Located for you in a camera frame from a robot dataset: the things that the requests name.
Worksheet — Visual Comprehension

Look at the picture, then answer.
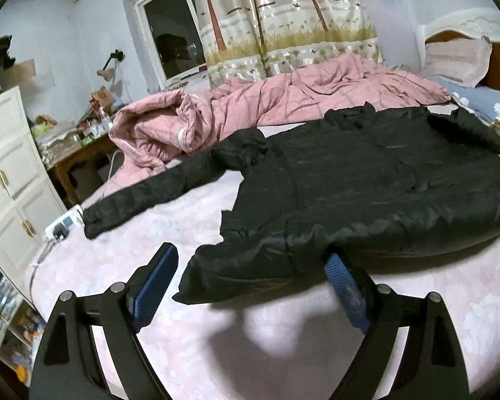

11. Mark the white cabinet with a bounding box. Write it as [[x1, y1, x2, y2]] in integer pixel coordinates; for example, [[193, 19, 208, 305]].
[[0, 85, 69, 261]]

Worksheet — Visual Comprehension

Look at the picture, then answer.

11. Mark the tree print curtain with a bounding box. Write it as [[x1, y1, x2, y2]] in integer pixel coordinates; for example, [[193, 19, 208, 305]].
[[190, 0, 384, 81]]

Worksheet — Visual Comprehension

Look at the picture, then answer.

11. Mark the desk lamp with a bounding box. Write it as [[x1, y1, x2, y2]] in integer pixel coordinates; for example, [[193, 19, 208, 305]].
[[97, 49, 126, 81]]

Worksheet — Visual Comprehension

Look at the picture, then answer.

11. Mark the power strip cable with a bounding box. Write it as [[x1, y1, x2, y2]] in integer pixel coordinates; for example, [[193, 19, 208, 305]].
[[27, 237, 56, 303]]

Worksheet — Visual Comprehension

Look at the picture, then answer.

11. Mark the wooden desk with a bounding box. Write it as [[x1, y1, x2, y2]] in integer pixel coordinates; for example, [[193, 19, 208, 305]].
[[35, 131, 121, 210]]

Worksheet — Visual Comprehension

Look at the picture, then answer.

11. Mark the black puffer jacket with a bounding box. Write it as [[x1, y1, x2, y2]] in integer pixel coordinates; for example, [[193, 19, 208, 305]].
[[83, 106, 500, 306]]

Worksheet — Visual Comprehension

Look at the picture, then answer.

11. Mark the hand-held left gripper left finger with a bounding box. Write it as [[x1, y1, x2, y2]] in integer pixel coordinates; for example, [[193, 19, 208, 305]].
[[27, 242, 180, 400]]

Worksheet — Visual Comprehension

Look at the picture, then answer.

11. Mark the white frame window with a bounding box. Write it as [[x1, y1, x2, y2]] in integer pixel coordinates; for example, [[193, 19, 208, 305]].
[[119, 0, 209, 85]]

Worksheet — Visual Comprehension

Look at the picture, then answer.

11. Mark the blue pillow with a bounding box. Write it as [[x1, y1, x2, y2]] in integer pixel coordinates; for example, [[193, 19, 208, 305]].
[[427, 76, 500, 125]]

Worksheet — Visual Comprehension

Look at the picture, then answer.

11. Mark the clutter of desk items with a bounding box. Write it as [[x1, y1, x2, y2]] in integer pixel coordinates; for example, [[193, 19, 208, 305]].
[[31, 85, 123, 147]]

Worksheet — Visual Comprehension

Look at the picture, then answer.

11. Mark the pink pillow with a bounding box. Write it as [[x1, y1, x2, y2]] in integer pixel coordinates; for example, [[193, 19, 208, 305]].
[[419, 37, 493, 89]]

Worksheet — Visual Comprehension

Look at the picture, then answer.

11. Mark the cardboard box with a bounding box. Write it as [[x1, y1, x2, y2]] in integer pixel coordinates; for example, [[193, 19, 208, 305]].
[[2, 59, 37, 89]]

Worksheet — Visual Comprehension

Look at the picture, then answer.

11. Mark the bed with pink sheet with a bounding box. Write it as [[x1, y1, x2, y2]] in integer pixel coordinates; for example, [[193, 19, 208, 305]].
[[25, 123, 500, 400]]

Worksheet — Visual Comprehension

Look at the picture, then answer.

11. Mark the white power strip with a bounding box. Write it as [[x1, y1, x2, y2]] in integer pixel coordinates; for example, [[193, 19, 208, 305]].
[[45, 206, 86, 241]]

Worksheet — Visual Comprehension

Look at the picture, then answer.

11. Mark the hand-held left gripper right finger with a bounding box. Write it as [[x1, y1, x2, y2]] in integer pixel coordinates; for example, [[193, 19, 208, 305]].
[[323, 252, 482, 400]]

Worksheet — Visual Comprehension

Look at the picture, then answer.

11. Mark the white and wooden headboard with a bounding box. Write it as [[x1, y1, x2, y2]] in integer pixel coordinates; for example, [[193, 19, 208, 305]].
[[417, 7, 500, 94]]

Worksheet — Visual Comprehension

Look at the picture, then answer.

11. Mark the pink quilt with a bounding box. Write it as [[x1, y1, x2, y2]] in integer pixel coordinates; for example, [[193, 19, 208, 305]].
[[87, 53, 453, 209]]

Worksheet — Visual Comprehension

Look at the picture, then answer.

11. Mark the shelf with assorted goods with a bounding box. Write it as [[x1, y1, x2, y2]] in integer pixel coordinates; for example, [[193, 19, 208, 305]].
[[0, 242, 47, 384]]

